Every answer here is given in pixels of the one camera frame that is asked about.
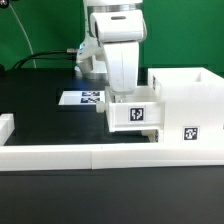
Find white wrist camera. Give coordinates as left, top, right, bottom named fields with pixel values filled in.
left=90, top=10, right=146, bottom=43

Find white fence front rail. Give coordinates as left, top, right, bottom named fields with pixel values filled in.
left=0, top=143, right=224, bottom=172

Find white drawer cabinet frame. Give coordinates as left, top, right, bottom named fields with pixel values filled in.
left=148, top=67, right=224, bottom=143

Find white cable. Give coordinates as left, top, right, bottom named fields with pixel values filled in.
left=8, top=3, right=37, bottom=69

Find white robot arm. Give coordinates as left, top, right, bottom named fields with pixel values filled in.
left=76, top=0, right=147, bottom=102

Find white fence left rail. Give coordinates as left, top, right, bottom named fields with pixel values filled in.
left=0, top=114, right=15, bottom=146

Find white fence rail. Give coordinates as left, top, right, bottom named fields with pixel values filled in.
left=0, top=143, right=224, bottom=172
left=0, top=114, right=15, bottom=146

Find white drawer box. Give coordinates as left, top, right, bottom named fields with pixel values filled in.
left=141, top=130, right=163, bottom=143
left=96, top=86, right=165, bottom=132

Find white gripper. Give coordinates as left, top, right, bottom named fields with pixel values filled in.
left=103, top=42, right=139, bottom=102

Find black cables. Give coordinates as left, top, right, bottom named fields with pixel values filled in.
left=12, top=48, right=81, bottom=70

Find paper sheet with markers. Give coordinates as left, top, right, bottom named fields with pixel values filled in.
left=59, top=90, right=105, bottom=106

